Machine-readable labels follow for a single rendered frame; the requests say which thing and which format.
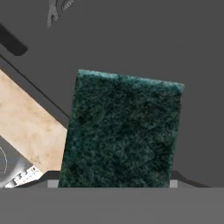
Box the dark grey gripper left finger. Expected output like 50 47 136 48
15 171 62 189

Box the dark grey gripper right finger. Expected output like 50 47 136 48
168 170 212 189

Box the dark green sponge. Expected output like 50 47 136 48
57 68 186 189

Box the grey sink basin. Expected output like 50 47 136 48
0 0 224 189

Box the grey hob with white rings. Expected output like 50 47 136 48
0 136 46 189

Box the grey metal tap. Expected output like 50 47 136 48
46 0 75 29

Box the black pan handle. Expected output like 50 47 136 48
0 23 29 57

